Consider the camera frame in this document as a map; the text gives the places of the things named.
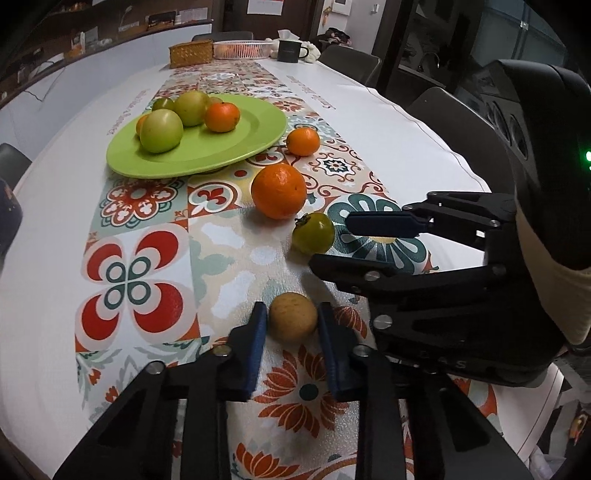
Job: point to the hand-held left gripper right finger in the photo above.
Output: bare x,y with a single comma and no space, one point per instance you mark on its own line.
333,357

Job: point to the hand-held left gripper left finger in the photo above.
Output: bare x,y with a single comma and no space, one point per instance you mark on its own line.
256,353

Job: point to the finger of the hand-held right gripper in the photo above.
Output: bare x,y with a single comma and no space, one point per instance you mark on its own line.
383,224
355,272

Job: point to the brown kiwi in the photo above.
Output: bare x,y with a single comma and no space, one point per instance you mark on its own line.
293,316
215,100

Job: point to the green persimmon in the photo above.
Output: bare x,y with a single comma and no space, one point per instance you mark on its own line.
314,234
162,103

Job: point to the green plate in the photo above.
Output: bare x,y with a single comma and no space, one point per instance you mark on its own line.
240,138

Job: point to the red-orange tomato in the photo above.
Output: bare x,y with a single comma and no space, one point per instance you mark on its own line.
222,117

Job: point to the green apple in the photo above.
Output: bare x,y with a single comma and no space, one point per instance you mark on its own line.
160,131

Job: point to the small orange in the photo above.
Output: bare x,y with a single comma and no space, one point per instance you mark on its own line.
141,124
303,141

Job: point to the patterned table runner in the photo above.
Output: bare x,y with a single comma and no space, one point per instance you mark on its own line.
221,258

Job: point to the dark grey chair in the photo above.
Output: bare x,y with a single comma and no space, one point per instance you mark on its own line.
455,124
348,62
221,36
11,159

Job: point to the dark bag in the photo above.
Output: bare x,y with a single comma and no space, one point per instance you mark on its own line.
334,37

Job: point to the black mug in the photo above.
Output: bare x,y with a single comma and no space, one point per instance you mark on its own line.
288,50

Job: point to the white tissue pack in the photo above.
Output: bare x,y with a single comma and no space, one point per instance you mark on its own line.
288,34

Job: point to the white intercom panel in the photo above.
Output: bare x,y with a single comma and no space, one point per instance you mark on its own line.
343,7

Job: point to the dark brown door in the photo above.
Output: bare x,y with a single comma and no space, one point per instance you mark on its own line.
300,18

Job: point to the white plastic basket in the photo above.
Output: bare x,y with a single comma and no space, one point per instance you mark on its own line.
240,50

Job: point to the black framed glass door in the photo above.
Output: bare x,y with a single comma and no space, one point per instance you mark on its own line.
521,32

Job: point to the woven wicker basket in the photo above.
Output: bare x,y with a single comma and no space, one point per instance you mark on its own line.
190,54

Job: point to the red and black box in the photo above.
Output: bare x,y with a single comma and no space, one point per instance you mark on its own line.
161,21

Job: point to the white desk lamp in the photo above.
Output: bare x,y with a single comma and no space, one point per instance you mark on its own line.
125,18

